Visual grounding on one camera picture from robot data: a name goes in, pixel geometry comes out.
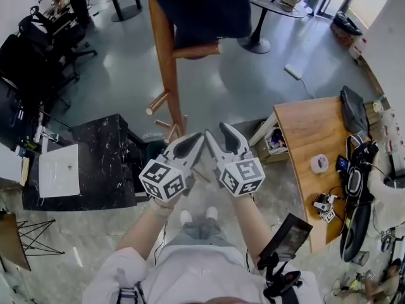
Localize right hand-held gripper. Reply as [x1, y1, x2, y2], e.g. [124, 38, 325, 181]
[205, 122, 266, 198]

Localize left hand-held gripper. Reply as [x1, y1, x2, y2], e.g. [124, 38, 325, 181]
[138, 132, 207, 201]

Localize wooden coat rack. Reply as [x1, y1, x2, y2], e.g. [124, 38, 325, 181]
[145, 0, 221, 144]

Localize dark navy cloth garment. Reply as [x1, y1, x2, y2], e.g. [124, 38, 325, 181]
[144, 0, 252, 60]

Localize person's left forearm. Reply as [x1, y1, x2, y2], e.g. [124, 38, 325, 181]
[115, 199, 175, 261]

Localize person's right forearm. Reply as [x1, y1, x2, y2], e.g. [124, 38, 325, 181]
[232, 194, 273, 265]

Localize black trash bin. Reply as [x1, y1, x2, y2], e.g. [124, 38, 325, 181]
[145, 139, 171, 167]

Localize cardboard box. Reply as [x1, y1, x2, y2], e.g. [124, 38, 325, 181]
[254, 123, 289, 164]

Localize white wristband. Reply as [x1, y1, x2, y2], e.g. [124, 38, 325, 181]
[148, 198, 174, 219]

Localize person's grey trousers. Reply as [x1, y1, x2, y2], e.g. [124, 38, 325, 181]
[180, 215, 228, 247]

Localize curved wooden desk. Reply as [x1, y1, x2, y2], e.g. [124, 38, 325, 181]
[248, 96, 385, 255]

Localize black marble table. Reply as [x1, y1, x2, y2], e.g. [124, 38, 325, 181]
[21, 114, 149, 212]

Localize white tape roll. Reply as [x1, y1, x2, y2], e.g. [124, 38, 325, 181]
[310, 153, 328, 173]

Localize white power strip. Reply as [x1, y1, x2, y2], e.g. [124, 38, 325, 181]
[283, 64, 301, 80]

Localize black chest-mounted monitor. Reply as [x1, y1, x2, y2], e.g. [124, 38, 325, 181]
[258, 213, 313, 262]

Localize spare hand-held gripper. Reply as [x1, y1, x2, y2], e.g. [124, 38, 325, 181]
[313, 193, 339, 223]

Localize small black phone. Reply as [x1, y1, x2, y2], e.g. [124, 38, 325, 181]
[335, 155, 349, 173]

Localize person's white shirt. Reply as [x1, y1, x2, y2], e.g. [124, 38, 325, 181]
[82, 239, 322, 304]

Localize white square sink basin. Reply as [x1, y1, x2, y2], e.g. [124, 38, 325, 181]
[38, 143, 80, 198]

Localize grey bag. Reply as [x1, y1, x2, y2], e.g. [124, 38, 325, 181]
[340, 85, 370, 136]

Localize black backpack white trim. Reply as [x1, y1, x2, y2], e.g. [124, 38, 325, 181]
[340, 134, 380, 262]

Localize round dark marble table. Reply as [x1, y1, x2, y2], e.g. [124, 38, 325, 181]
[237, 0, 307, 54]

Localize patterned box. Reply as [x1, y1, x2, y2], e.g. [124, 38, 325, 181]
[330, 23, 358, 48]

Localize white jug red label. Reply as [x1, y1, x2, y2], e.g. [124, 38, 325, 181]
[349, 38, 368, 60]

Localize black mesh cup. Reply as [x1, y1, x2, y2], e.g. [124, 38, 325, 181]
[350, 251, 370, 265]

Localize black office chair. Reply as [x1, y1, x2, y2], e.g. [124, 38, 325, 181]
[17, 6, 97, 60]
[0, 33, 80, 110]

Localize white panel board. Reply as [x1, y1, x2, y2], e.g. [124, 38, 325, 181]
[0, 142, 23, 183]

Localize brown wooden panel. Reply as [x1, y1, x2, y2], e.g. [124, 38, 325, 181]
[0, 213, 32, 272]

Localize glass entrance door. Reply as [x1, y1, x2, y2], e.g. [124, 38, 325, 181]
[316, 0, 393, 28]

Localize black harness strap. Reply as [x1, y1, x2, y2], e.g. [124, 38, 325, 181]
[115, 282, 146, 304]

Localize black wire stand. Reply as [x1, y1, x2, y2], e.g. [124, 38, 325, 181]
[17, 219, 66, 256]

